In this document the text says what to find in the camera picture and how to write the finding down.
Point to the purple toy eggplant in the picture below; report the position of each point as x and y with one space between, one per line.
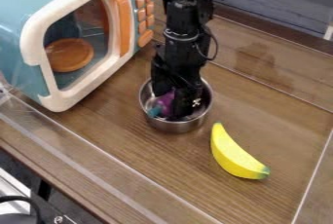
160 108

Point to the yellow toy banana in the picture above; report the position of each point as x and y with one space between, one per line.
233 158

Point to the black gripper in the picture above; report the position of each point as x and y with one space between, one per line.
175 69

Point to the blue white toy microwave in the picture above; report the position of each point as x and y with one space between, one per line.
116 26

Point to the orange microwave turntable plate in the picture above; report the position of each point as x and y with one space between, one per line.
68 54

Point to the small silver pot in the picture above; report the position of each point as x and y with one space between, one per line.
184 124

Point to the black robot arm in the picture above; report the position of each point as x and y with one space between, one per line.
186 17

